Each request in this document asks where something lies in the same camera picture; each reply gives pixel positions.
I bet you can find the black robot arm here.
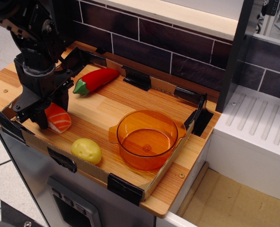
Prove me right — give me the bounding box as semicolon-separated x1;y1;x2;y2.
0;0;73;129

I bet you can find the dark grey vertical post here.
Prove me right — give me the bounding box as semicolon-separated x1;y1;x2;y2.
216;0;254;113

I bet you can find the cardboard fence with black tape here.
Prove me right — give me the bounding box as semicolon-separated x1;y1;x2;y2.
0;46;214;207

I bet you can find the yellow potato toy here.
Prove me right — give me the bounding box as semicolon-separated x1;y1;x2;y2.
71;138;102;165

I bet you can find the white toy sink drainboard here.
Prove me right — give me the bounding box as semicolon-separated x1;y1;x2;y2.
213;86;280;159

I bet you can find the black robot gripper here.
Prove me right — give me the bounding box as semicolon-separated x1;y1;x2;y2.
13;54;73;129

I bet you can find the salmon nigiri sushi toy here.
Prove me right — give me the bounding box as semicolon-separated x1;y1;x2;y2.
45;103;72;134

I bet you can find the orange transparent plastic pot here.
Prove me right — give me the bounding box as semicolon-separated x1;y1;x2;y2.
108;110;186;170

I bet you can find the toy oven front panel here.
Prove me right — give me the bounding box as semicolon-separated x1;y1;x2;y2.
47;177;102;227

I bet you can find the red chili pepper toy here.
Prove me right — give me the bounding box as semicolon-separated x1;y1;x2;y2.
73;68;120;95

